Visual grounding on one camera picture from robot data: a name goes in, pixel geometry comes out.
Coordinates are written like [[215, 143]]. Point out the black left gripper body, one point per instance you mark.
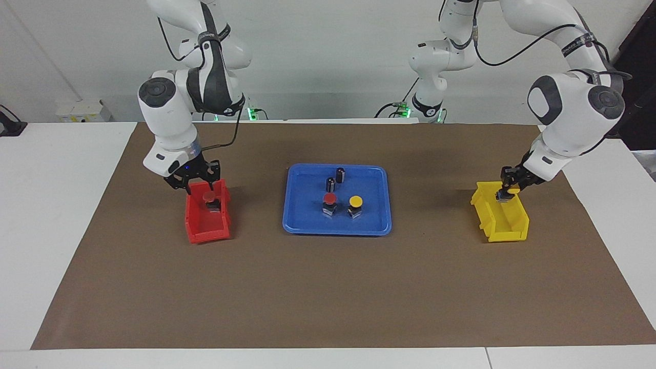
[[525, 175]]

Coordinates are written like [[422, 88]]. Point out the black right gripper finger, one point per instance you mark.
[[183, 185], [212, 171]]

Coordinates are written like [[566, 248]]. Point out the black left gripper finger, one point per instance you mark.
[[504, 185], [516, 184]]

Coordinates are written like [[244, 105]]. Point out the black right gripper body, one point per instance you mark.
[[187, 170]]

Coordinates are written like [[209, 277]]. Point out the yellow push button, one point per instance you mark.
[[513, 190], [355, 201]]

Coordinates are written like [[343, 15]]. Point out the red push button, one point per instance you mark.
[[329, 198], [208, 197]]

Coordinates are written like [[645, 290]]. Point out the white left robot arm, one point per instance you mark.
[[569, 113]]

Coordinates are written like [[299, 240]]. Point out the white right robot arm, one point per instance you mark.
[[164, 118]]

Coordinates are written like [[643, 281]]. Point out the yellow plastic bin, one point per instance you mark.
[[505, 228]]

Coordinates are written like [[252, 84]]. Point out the red plastic bin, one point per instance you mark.
[[205, 228]]

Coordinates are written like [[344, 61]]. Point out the green lit base connector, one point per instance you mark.
[[402, 108], [252, 113]]

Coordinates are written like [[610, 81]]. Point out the blue plastic tray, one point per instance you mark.
[[307, 215]]

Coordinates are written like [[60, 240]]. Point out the black cylinder capacitor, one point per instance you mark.
[[331, 184], [340, 174]]

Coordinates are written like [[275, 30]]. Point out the dark cabinet panel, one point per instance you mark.
[[640, 102]]

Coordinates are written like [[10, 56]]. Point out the brown paper table mat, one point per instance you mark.
[[328, 287]]

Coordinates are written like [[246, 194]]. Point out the black bracket on table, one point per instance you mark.
[[9, 125]]

